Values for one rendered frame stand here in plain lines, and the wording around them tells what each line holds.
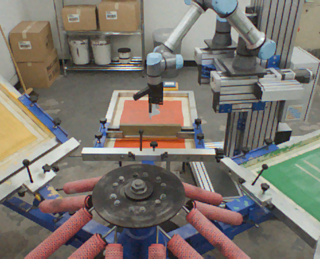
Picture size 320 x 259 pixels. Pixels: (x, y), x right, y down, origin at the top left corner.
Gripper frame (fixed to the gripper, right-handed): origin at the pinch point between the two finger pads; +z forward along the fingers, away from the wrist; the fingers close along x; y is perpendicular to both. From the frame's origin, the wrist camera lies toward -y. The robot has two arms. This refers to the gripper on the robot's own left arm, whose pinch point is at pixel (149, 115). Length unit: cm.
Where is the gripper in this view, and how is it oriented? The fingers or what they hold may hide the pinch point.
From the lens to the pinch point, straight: 189.6
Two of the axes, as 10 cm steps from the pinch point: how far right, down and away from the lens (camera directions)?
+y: 10.0, 0.2, 0.1
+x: 0.0, -5.2, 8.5
